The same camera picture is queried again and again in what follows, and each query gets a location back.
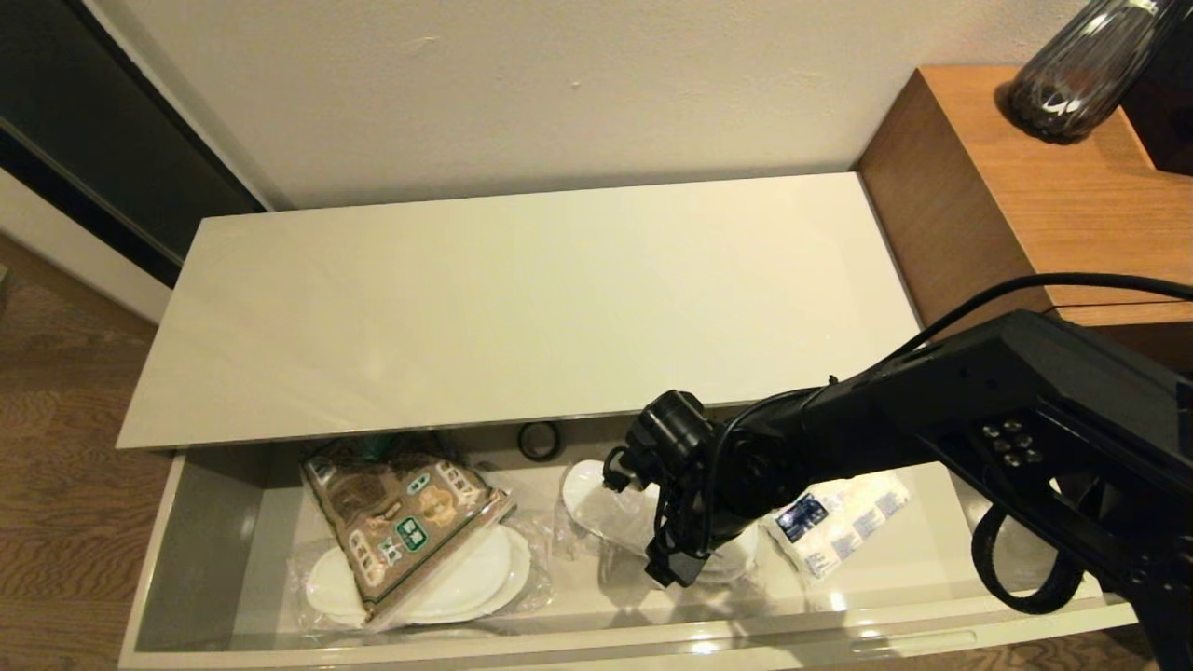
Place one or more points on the cream white drawer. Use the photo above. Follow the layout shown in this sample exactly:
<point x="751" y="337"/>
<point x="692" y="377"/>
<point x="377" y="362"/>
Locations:
<point x="214" y="531"/>

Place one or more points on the white slippers with paper tag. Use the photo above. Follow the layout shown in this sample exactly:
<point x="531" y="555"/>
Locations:
<point x="596" y="503"/>

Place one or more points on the dark glass vase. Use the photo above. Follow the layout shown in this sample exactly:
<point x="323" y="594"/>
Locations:
<point x="1072" y="84"/>

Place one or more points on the white tissue pack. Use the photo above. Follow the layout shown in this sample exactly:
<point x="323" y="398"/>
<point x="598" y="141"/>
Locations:
<point x="843" y="527"/>

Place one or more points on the green label snack bag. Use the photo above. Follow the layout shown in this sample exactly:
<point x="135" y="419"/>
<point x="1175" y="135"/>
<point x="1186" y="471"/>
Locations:
<point x="401" y="522"/>

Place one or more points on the dark sliding door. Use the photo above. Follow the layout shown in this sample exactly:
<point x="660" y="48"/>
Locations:
<point x="93" y="121"/>

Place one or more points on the wooden side cabinet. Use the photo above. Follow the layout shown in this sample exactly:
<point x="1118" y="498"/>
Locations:
<point x="1025" y="186"/>

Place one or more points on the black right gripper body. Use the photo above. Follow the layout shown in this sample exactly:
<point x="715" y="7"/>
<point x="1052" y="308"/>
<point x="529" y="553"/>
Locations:
<point x="690" y="466"/>

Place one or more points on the black box on desk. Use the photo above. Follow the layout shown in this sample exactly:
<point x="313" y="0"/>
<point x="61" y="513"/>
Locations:
<point x="1165" y="112"/>

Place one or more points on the black tape roll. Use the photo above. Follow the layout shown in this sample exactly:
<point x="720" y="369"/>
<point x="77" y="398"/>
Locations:
<point x="540" y="457"/>

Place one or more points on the white slippers in crinkled wrap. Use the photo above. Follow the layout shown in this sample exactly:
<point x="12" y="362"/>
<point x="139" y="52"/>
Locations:
<point x="475" y="573"/>

